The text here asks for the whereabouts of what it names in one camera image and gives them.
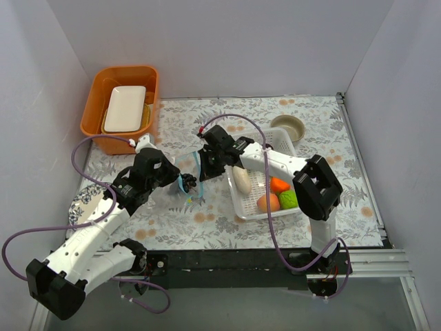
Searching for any dark grape bunch toy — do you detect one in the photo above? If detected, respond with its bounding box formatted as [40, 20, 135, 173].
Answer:
[178, 174, 197, 193]

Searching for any white radish toy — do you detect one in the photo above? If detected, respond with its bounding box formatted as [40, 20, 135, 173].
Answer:
[232, 166, 252, 195]

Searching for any clear zip top bag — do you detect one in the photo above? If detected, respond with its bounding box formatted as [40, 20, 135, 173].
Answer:
[147, 151, 204, 213]

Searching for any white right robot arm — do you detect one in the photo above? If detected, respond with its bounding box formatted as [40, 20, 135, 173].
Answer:
[198, 125, 342, 274]

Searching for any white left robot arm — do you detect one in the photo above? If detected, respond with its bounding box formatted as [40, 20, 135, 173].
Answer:
[25, 148, 181, 321]

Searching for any floral table mat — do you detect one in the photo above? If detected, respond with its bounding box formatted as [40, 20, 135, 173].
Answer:
[67, 95, 383, 250]

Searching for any white plastic basket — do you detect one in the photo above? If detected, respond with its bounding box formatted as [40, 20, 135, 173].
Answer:
[225, 128, 306, 221]

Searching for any yellow container in bin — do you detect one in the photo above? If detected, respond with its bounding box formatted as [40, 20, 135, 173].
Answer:
[101, 103, 151, 134]

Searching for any peach toy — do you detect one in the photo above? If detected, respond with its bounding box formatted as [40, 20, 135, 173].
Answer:
[256, 193, 280, 213]

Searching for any orange fruit toy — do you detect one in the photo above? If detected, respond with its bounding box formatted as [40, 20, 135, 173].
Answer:
[270, 177, 291, 195]

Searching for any white rectangular plate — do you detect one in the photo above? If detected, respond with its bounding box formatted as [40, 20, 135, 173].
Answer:
[107, 86, 146, 128]

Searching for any orange plastic bin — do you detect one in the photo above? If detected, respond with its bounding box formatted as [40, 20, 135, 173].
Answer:
[81, 66, 160, 155]

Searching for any green fruit toy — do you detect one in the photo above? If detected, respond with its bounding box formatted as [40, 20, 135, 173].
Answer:
[278, 190, 298, 210]

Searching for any blue patterned plate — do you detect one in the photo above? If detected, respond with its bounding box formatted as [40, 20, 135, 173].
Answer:
[68, 183, 106, 225]

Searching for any beige ceramic bowl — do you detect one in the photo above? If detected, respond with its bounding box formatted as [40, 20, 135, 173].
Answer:
[270, 114, 306, 142]

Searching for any black base bar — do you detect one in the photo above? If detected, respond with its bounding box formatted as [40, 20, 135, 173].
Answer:
[144, 246, 393, 290]

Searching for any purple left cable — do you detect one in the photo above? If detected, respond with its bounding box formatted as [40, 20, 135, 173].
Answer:
[1, 134, 172, 314]

